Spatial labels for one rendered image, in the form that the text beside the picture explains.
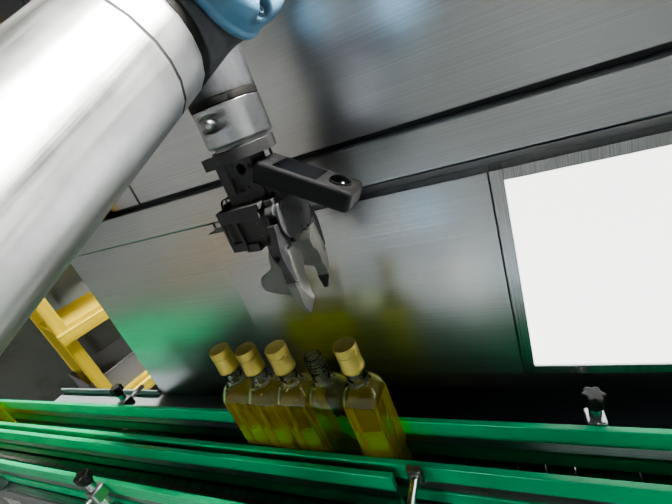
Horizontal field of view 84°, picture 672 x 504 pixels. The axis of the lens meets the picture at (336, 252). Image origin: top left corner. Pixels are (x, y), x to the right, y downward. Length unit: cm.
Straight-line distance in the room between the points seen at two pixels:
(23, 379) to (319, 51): 324
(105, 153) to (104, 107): 2
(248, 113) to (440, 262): 33
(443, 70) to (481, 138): 9
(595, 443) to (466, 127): 46
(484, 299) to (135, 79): 51
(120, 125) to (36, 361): 333
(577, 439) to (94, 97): 64
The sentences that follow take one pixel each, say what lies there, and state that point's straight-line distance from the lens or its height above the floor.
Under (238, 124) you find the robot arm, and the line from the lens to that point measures 41.
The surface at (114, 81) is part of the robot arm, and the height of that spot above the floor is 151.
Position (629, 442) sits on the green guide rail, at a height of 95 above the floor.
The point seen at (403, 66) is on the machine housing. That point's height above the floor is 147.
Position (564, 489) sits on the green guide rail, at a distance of 61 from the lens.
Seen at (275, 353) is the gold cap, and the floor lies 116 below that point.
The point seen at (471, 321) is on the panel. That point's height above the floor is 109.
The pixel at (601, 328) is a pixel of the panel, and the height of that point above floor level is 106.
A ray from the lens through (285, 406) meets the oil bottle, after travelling 64.
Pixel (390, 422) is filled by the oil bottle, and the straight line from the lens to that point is 61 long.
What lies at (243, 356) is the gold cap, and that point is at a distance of 62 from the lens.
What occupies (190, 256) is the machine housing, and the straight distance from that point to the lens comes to 80.
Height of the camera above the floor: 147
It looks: 23 degrees down
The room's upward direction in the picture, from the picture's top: 21 degrees counter-clockwise
